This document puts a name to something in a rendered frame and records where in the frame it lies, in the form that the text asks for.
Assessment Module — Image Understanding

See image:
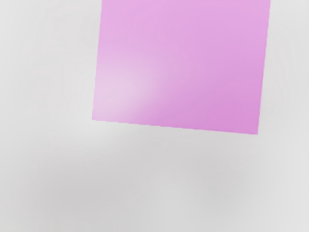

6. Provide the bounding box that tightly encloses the pink block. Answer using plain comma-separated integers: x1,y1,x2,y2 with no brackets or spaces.
92,0,271,135

